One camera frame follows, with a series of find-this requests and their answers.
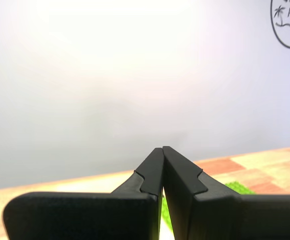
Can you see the round black wall logo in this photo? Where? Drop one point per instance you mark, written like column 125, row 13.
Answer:
column 280, row 12

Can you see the green studded baseplate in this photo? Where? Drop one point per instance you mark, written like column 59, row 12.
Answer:
column 237, row 188

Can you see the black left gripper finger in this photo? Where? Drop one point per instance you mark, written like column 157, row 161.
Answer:
column 222, row 217
column 85, row 215

